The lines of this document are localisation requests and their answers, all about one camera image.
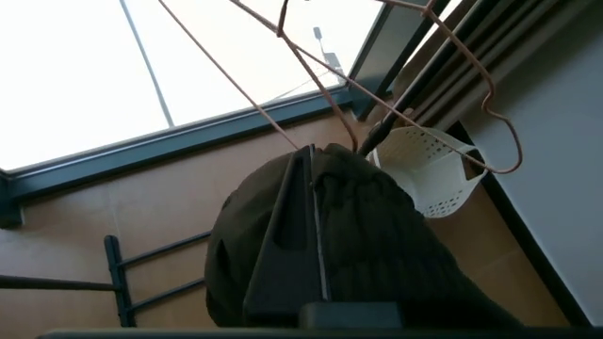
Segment black garment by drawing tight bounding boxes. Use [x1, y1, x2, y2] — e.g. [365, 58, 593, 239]
[204, 142, 522, 330]

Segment black clothes rack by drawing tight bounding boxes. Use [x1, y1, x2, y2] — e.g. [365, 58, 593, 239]
[0, 0, 454, 329]

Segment white laundry basket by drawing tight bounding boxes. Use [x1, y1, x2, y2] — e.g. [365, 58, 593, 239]
[367, 125, 489, 219]

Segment window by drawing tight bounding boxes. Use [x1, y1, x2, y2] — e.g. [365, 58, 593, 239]
[0, 0, 454, 230]

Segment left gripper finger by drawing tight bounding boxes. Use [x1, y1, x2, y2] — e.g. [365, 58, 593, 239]
[241, 144, 330, 328]

